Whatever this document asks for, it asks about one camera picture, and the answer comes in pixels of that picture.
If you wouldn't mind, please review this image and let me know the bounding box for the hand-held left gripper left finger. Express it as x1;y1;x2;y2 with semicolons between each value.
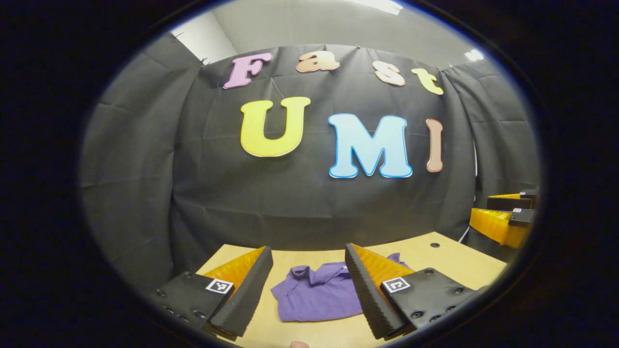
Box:
154;246;274;341

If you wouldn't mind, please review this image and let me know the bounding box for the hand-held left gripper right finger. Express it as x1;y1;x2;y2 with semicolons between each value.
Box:
344;243;484;340

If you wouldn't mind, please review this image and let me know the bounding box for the purple knit shirt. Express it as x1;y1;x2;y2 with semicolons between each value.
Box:
271;252;412;323

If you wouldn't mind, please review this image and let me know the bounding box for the black backdrop cloth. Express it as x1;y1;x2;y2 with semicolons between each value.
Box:
80;33;540;290

